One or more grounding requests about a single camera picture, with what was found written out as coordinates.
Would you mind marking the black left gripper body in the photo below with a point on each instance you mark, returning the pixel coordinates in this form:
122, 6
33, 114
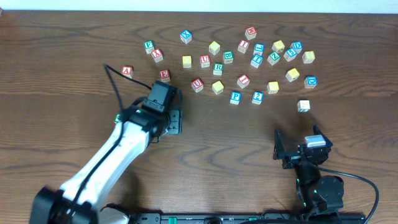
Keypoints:
175, 121

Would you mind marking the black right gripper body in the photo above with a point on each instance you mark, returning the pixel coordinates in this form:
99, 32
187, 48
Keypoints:
294, 158

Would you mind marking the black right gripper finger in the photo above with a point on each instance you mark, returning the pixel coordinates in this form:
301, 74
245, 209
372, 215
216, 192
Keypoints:
316, 131
279, 149

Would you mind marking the red E wooden block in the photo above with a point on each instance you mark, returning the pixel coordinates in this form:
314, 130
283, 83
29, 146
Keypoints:
164, 75

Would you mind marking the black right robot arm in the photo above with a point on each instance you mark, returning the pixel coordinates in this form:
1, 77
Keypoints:
319, 194

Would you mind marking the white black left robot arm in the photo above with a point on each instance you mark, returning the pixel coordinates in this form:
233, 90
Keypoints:
81, 198

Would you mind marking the red U block lower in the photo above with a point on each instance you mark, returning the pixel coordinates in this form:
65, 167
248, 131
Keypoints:
197, 85

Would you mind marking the red u block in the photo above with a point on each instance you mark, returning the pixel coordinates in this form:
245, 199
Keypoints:
205, 61
197, 85

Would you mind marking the blue D block lower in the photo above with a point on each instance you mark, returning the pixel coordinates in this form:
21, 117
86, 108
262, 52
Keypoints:
310, 82

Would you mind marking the blue d block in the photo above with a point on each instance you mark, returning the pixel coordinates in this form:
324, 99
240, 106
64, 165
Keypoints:
310, 82
296, 46

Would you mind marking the green J wooden block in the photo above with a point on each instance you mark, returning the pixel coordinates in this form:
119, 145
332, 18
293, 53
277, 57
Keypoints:
117, 118

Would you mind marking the blue 2 wooden block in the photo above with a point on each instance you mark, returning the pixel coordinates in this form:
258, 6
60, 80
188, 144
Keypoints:
257, 97

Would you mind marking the yellow Q wooden block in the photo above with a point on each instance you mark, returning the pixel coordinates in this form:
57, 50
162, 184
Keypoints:
217, 87

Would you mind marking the yellow K wooden block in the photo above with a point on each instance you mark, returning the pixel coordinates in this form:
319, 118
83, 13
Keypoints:
292, 74

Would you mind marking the yellow S wooden block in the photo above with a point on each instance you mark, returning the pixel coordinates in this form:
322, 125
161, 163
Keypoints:
272, 87

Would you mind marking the yellow block left middle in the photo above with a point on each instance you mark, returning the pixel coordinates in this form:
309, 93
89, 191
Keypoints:
187, 61

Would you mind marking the red A wooden block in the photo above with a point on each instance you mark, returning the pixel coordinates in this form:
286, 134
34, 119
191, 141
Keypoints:
127, 71

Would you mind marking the blue P wooden block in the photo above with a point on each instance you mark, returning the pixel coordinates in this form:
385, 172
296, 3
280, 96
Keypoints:
235, 97

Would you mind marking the red X wooden block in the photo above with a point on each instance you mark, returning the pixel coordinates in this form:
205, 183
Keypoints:
157, 55

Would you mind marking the red U block upper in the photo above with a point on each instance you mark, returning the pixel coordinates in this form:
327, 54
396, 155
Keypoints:
205, 61

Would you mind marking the green R wooden block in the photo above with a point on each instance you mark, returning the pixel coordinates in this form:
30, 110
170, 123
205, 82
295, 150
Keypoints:
218, 69

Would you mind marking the yellow 8 wooden block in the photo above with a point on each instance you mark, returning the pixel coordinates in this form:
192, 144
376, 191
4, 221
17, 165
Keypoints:
308, 57

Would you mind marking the red I block lower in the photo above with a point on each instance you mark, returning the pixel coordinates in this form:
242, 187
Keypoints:
243, 81

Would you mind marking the red i block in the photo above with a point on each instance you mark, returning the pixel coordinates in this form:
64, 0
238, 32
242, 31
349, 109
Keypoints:
243, 81
243, 46

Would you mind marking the green F wooden block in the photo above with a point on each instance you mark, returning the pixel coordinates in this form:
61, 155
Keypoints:
149, 46

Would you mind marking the blue 5 wooden block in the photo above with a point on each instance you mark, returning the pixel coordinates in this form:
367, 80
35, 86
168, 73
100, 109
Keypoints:
290, 54

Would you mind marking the green Z wooden block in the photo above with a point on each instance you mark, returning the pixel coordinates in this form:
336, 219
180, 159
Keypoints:
273, 58

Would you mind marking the yellow block upper centre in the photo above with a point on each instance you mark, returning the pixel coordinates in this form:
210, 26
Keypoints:
214, 48

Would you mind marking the green B wooden block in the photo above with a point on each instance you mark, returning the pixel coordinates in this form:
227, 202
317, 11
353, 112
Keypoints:
228, 56

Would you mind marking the blue D block upper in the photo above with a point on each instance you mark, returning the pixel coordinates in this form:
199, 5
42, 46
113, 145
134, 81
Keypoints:
296, 46

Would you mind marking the blue X wooden block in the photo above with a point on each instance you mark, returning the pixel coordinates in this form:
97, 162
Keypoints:
186, 36

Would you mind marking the blue T wooden block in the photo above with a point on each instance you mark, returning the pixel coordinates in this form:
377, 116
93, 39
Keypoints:
256, 60

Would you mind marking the yellow block upper right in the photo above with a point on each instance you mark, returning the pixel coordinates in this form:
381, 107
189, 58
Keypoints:
278, 46

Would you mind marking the blue L wooden block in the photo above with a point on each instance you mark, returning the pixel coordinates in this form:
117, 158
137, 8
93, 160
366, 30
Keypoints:
258, 49

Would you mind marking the red I block upper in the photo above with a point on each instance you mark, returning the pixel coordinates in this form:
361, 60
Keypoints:
243, 46

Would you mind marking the red block far top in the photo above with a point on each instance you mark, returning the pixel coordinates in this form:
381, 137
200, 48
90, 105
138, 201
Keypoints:
250, 33

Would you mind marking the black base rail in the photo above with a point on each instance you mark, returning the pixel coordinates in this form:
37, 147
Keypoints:
224, 219

